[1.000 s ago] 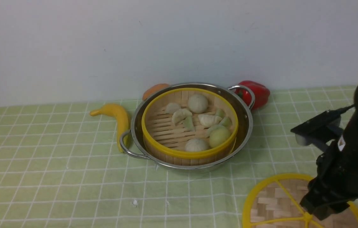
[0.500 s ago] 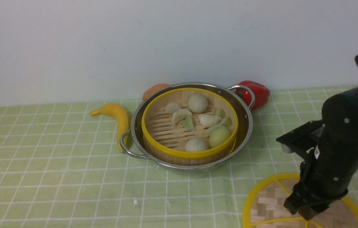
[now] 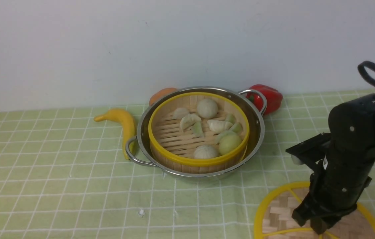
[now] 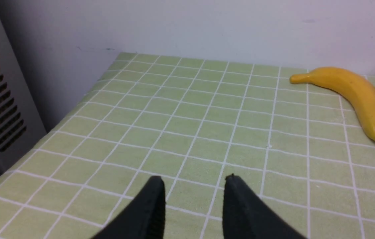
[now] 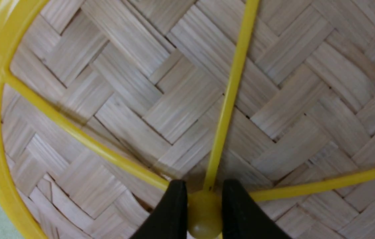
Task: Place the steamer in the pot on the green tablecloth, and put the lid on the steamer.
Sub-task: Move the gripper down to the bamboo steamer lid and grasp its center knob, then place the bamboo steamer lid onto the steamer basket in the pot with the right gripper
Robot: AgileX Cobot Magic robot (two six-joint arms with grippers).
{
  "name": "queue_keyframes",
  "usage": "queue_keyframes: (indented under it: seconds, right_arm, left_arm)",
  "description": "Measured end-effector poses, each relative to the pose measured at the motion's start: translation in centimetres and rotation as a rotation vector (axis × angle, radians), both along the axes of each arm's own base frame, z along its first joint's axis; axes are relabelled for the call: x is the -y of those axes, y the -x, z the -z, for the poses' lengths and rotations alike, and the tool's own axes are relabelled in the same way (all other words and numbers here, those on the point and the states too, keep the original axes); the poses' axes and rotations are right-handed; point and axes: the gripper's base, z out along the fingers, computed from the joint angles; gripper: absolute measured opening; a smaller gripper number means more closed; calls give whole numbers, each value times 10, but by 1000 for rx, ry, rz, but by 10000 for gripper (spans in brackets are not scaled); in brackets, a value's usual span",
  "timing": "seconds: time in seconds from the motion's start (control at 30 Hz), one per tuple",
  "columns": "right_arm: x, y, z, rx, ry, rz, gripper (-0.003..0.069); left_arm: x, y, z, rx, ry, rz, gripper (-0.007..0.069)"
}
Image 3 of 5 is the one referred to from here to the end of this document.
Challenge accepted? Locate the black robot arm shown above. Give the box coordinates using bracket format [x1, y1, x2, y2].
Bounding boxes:
[286, 94, 375, 234]

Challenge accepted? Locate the white pleated dumpling centre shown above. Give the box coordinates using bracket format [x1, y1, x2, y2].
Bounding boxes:
[207, 120, 233, 134]

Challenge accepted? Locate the orange toy fruit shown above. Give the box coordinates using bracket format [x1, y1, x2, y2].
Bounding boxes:
[149, 87, 178, 106]

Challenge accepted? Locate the green dumpling back right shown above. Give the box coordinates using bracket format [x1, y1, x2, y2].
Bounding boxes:
[230, 122, 243, 134]

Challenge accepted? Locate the white bun near gripper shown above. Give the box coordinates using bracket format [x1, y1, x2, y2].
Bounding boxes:
[193, 145, 220, 159]

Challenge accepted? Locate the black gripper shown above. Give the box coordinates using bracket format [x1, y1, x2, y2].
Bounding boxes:
[292, 173, 372, 235]

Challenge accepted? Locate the yellow plastic banana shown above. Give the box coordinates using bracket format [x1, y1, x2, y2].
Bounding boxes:
[93, 108, 136, 160]

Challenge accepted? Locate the stainless steel pot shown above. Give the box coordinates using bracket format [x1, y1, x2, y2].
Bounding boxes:
[125, 86, 265, 181]

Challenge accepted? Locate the small green dumpling front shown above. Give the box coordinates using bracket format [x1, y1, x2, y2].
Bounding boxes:
[191, 121, 205, 138]

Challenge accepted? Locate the green dumpling beside bun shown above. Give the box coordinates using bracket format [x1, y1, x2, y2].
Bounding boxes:
[214, 130, 237, 145]

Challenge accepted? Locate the yellow woven bamboo steamer lid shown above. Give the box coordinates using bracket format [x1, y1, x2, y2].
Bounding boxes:
[253, 182, 375, 239]

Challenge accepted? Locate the yellow rimmed bamboo steamer basket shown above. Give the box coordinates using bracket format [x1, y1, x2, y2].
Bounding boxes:
[148, 92, 250, 174]

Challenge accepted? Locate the white round steamed bun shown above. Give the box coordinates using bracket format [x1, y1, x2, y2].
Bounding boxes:
[196, 98, 218, 119]

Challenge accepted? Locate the green dumpling back left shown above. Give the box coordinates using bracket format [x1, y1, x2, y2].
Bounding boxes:
[224, 114, 236, 124]

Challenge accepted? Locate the pinkish white dumpling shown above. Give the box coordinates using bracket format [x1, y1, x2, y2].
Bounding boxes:
[172, 107, 190, 120]

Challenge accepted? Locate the pale green round bun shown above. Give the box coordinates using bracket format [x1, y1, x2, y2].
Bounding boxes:
[218, 133, 242, 155]

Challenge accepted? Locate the white dumpling left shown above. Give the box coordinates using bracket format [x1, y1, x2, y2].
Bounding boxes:
[180, 114, 202, 131]

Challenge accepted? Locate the red toy bell pepper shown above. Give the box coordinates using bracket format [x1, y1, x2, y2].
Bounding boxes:
[246, 84, 283, 115]

